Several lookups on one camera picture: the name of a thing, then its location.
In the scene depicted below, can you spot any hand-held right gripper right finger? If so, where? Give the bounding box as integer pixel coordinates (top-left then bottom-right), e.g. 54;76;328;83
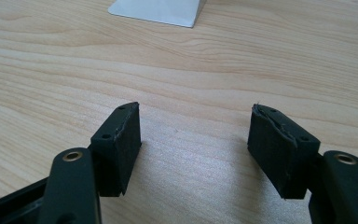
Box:
247;104;322;200

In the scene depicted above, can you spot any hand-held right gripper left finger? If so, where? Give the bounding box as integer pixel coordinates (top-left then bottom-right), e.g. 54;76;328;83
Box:
89;102;143;198

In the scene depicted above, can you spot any white metal expandable book stand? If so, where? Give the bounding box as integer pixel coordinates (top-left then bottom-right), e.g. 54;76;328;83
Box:
107;0;207;29

